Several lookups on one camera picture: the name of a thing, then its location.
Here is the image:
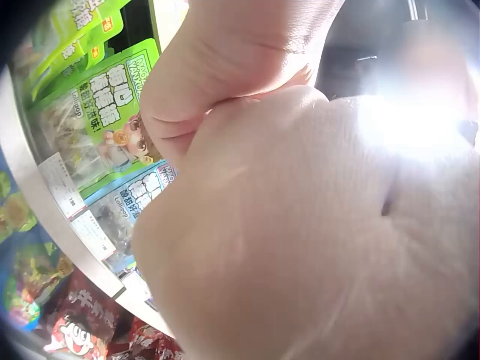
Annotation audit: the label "person's left hand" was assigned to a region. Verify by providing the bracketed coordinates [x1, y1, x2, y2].
[132, 0, 480, 360]

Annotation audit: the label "person's left fingers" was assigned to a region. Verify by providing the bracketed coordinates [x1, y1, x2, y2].
[291, 64, 315, 91]

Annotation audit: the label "full shop shelf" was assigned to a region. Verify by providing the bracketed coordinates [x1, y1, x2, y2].
[0, 0, 188, 360]

